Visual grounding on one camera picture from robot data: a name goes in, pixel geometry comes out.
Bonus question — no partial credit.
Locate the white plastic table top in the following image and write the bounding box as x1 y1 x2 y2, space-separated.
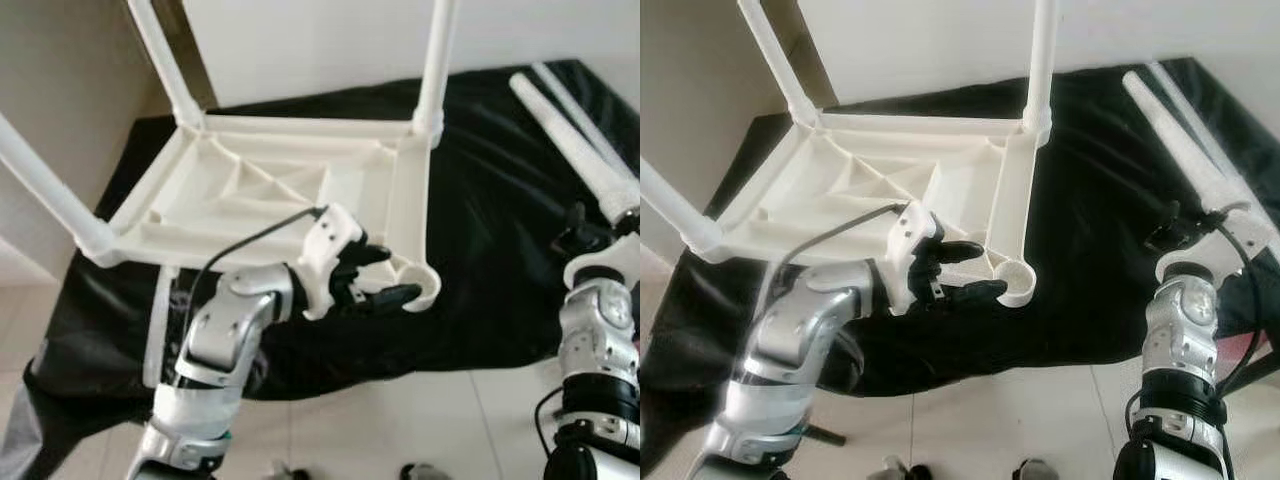
695 108 1041 308
85 110 441 313

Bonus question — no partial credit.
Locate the black table cover sheet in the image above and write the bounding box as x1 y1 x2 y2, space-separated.
0 60 641 480
640 58 1280 471

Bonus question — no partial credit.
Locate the white tape strip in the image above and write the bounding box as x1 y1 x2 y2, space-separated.
143 265 179 389
530 62 641 186
1148 60 1280 216

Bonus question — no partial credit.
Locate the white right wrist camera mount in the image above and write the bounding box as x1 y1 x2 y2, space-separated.
1155 205 1280 286
563 230 641 291

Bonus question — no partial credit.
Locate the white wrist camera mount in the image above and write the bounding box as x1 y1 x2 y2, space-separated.
888 200 946 316
563 230 641 291
1155 205 1280 286
297 203 366 321

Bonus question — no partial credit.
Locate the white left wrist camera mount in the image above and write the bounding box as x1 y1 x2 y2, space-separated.
888 200 946 316
297 203 366 321

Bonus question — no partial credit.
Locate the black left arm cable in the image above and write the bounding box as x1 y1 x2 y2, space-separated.
770 202 911 291
180 205 331 341

